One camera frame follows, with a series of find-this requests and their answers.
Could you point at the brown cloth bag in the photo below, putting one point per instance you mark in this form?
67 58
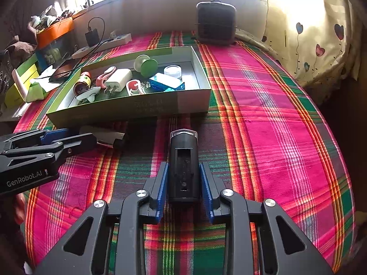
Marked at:
19 51

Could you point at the black power adapter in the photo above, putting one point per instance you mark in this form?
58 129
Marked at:
92 37

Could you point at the white wall charger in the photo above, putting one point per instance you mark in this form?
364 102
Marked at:
117 81

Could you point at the small white jar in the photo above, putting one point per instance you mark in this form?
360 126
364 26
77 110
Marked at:
174 71

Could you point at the heart pattern curtain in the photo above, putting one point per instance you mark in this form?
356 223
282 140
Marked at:
317 41

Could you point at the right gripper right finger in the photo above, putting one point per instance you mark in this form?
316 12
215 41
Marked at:
282 247

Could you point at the red bottle green label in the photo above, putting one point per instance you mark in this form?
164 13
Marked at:
83 83

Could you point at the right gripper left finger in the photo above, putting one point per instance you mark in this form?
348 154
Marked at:
108 231

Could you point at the black white small stick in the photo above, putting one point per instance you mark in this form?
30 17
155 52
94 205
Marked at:
106 137

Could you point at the white power strip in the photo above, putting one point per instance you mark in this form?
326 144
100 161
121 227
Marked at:
104 45

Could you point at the green white spool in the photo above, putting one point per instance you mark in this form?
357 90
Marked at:
146 66

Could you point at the plaid pink green cloth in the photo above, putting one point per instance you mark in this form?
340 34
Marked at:
262 135

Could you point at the person left hand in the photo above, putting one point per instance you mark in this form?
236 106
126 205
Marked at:
19 208

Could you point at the black smartphone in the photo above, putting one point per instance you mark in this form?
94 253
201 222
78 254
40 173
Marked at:
62 73

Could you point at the blue usb tester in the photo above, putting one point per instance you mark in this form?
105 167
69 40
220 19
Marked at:
162 82

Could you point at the orange storage bin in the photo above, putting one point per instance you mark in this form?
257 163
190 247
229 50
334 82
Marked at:
53 32

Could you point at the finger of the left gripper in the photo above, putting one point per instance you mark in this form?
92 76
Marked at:
32 138
63 148

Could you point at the white tube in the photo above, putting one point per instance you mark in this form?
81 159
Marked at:
20 85

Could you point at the black white oval device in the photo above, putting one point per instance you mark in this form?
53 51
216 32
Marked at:
89 95

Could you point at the grey mini heater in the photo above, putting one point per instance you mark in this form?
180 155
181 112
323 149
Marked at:
216 22

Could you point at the pink ear hook clip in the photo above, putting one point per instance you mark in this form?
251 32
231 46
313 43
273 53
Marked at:
134 88

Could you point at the black bike light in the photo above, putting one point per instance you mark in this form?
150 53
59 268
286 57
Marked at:
184 182

